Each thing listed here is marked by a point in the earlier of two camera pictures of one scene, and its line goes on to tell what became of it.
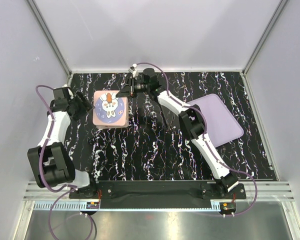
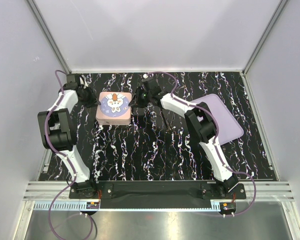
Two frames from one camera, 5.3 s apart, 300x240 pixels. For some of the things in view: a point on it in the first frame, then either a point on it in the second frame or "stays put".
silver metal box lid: [109, 110] stays put
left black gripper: [86, 106] -> [93, 101]
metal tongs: [161, 108] stays put
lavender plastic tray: [221, 126] stays put
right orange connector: [231, 206] stays put
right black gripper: [127, 90] -> [136, 101]
